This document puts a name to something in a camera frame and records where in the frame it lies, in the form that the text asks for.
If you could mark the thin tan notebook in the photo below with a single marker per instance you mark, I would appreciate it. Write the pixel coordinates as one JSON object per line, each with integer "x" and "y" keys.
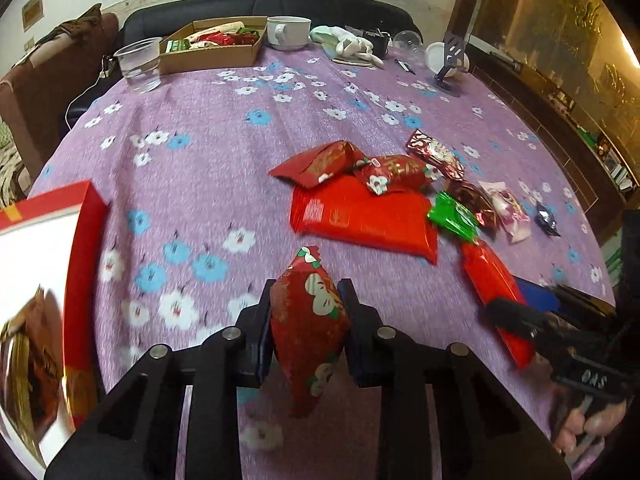
{"x": 350, "y": 62}

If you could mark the white and green plush toy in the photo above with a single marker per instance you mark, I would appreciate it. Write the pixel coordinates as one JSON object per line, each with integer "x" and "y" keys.
{"x": 350, "y": 47}

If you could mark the long red snack packet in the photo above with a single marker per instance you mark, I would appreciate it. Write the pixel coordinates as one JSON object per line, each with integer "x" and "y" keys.
{"x": 490, "y": 275}

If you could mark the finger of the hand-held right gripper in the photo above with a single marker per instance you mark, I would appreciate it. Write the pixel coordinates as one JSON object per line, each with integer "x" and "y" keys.
{"x": 535, "y": 295}
{"x": 515, "y": 322}

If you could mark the patterned cushion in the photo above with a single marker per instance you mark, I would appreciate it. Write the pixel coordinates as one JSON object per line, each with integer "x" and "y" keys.
{"x": 7, "y": 170}

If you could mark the green snack packet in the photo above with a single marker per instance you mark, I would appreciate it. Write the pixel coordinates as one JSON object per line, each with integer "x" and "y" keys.
{"x": 452, "y": 215}

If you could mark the black sofa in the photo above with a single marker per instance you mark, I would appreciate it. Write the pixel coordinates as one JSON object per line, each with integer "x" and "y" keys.
{"x": 200, "y": 7}

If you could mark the brown armchair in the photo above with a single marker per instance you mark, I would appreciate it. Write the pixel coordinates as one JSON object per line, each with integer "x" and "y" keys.
{"x": 40, "y": 100}

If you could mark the brown cloth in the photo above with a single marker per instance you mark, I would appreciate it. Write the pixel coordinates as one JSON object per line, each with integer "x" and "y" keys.
{"x": 75, "y": 25}

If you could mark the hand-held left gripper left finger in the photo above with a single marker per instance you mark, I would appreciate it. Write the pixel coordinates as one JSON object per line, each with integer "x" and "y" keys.
{"x": 264, "y": 355}

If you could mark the white bowl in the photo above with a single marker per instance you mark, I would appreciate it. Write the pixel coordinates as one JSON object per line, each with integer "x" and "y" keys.
{"x": 435, "y": 57}

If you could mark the black pouch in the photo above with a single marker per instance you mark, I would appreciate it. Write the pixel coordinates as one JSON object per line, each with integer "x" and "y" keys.
{"x": 375, "y": 40}

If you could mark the dark wooden cabinet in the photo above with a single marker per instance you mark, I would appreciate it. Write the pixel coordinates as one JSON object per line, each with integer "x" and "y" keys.
{"x": 540, "y": 125}

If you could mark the purple floral tablecloth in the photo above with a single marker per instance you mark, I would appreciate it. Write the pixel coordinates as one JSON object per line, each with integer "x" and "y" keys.
{"x": 225, "y": 160}

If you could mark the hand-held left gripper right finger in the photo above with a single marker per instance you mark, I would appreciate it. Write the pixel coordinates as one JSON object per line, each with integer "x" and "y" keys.
{"x": 352, "y": 355}

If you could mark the large flat red snack packet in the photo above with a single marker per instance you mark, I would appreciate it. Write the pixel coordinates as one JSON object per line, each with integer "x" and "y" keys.
{"x": 365, "y": 225}

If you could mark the brown gold snack packet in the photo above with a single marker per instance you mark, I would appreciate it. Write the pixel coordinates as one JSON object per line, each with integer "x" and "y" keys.
{"x": 475, "y": 200}

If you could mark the red and white gift box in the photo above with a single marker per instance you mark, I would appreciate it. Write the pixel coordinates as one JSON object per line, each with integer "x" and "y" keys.
{"x": 30, "y": 260}

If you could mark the dark red white snack packet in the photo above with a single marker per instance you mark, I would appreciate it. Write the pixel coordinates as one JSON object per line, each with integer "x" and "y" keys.
{"x": 435, "y": 154}

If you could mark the brown cardboard box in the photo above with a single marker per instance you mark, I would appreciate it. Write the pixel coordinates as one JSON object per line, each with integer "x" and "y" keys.
{"x": 210, "y": 60}

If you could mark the black phone stand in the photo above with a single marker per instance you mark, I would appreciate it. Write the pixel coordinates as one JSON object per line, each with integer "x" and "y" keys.
{"x": 452, "y": 50}

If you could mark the white mug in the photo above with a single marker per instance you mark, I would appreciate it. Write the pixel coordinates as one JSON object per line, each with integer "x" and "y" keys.
{"x": 290, "y": 32}

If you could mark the red floral candy packet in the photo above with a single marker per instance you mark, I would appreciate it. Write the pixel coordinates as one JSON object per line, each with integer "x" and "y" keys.
{"x": 395, "y": 172}

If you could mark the clear ribbed plastic cup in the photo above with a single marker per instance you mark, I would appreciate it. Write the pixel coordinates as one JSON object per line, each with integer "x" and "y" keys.
{"x": 137, "y": 65}

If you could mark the clear smooth plastic cup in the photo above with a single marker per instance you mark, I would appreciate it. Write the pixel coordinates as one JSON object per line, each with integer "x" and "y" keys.
{"x": 407, "y": 40}

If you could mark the red gold print snack packet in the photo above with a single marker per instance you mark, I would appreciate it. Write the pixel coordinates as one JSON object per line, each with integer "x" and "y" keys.
{"x": 315, "y": 162}

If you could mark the white and red snack packet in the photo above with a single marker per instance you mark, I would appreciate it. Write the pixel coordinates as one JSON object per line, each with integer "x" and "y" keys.
{"x": 510, "y": 210}

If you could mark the yellow wall plaque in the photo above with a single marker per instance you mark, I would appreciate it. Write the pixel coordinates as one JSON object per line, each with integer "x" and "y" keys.
{"x": 31, "y": 10}

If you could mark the red apple print snack packet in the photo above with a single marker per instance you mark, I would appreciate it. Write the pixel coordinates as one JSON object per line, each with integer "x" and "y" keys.
{"x": 307, "y": 320}

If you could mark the pile of assorted snack packets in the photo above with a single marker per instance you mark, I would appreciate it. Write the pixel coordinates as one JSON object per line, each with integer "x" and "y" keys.
{"x": 220, "y": 37}

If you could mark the person's right hand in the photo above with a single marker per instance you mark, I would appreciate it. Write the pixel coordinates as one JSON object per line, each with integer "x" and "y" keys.
{"x": 600, "y": 422}

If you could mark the dark blue foil candy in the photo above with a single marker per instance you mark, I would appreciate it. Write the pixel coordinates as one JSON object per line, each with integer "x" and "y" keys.
{"x": 546, "y": 219}

